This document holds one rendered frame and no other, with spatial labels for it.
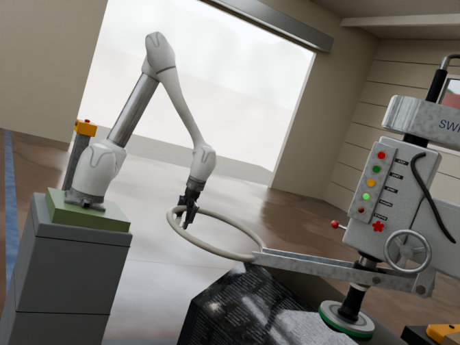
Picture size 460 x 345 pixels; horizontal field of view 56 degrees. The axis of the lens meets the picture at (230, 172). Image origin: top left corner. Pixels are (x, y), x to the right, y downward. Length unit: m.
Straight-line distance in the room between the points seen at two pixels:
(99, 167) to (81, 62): 5.97
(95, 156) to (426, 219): 1.36
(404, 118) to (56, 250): 1.45
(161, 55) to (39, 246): 0.96
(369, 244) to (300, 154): 8.45
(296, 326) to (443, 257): 0.60
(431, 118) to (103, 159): 1.33
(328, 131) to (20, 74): 6.51
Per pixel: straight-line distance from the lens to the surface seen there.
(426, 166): 1.60
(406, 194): 1.60
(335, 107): 10.37
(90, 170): 2.00
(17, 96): 7.87
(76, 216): 1.93
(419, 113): 1.61
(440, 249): 1.62
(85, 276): 2.04
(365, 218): 1.61
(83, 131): 3.00
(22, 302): 2.06
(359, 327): 1.76
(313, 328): 1.77
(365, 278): 1.71
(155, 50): 2.04
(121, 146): 2.21
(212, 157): 2.02
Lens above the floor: 1.48
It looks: 8 degrees down
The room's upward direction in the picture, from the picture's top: 18 degrees clockwise
